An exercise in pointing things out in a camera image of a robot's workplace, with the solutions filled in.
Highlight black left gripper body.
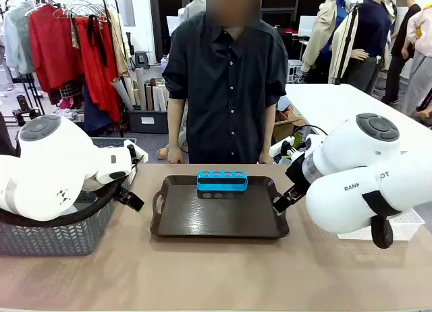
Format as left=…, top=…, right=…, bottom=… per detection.
left=95, top=176, right=133, bottom=193

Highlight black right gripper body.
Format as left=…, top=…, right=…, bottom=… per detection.
left=284, top=154, right=311, bottom=192

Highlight person's right forearm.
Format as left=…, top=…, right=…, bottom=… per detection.
left=167, top=97, right=187, bottom=151

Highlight person's left forearm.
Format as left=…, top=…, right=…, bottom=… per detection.
left=261, top=104, right=279, bottom=156

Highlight person's right hand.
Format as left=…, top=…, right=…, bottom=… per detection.
left=167, top=146, right=186, bottom=165

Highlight white power strip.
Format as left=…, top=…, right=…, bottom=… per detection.
left=269, top=141, right=293, bottom=156

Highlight small grey plastic basket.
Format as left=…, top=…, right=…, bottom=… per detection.
left=88, top=137, right=139, bottom=195

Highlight cardboard box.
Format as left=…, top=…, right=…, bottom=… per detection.
left=272, top=108, right=306, bottom=142

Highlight blue test tube rack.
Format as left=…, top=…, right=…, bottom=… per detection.
left=196, top=170, right=249, bottom=201

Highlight dark brown plastic tray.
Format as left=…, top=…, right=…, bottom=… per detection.
left=150, top=175, right=290, bottom=239

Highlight navy skirt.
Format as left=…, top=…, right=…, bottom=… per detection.
left=82, top=85, right=115, bottom=134

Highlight dark grey storage bin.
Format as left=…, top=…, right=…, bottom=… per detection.
left=127, top=109, right=169, bottom=134

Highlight large grey plastic basket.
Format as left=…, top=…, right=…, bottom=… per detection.
left=0, top=180, right=117, bottom=257

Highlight grey paper roll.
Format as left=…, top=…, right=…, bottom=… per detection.
left=111, top=77, right=136, bottom=111

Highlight brown paper roll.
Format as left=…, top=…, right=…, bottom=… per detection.
left=144, top=82, right=155, bottom=112

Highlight tall white paper roll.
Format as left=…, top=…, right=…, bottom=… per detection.
left=134, top=67, right=149, bottom=112

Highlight cream paper roll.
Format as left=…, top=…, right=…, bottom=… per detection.
left=158, top=84, right=169, bottom=112

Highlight red dress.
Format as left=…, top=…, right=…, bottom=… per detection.
left=74, top=16, right=122, bottom=123

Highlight person in black shirt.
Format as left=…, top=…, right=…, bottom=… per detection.
left=161, top=0, right=290, bottom=165

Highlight white plastic mesh basket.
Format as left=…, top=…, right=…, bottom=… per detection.
left=337, top=209, right=425, bottom=241

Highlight black step stool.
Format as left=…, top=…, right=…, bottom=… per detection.
left=134, top=50, right=151, bottom=70

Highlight beige garment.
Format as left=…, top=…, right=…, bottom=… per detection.
left=107, top=9, right=132, bottom=78

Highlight mannequin with beige coat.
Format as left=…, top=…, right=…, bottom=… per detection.
left=301, top=0, right=355, bottom=85

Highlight red shirt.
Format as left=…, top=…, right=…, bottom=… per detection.
left=28, top=4, right=85, bottom=94

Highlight white monitor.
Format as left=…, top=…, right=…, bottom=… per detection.
left=166, top=16, right=185, bottom=36
left=297, top=16, right=320, bottom=38

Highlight black scarf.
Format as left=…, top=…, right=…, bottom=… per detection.
left=86, top=16, right=109, bottom=68

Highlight mannequin with navy dress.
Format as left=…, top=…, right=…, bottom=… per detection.
left=340, top=0, right=394, bottom=94

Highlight background person grey trousers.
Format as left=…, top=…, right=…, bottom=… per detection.
left=400, top=6, right=432, bottom=119

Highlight background person in black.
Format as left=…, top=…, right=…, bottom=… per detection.
left=383, top=0, right=423, bottom=105

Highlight light grey garment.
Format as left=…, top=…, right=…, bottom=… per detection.
left=2, top=3, right=36, bottom=76

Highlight black metal clothes rack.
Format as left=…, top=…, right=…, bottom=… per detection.
left=3, top=0, right=125, bottom=137

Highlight grey hooded mannequin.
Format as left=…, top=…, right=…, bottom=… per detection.
left=184, top=0, right=207, bottom=20

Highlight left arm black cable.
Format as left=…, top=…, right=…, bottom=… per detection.
left=0, top=163, right=139, bottom=229

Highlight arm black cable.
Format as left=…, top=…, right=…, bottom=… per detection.
left=362, top=192, right=402, bottom=249
left=0, top=163, right=139, bottom=229

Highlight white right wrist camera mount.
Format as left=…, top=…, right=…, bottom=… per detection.
left=279, top=124, right=329, bottom=161

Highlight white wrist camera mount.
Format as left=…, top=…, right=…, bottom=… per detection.
left=279, top=124, right=329, bottom=161
left=123, top=139, right=149, bottom=165

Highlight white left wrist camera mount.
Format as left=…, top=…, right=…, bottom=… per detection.
left=123, top=139, right=149, bottom=165

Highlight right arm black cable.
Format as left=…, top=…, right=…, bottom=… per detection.
left=362, top=192, right=402, bottom=249

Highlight black camera on stand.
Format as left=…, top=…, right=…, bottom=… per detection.
left=12, top=95, right=42, bottom=126

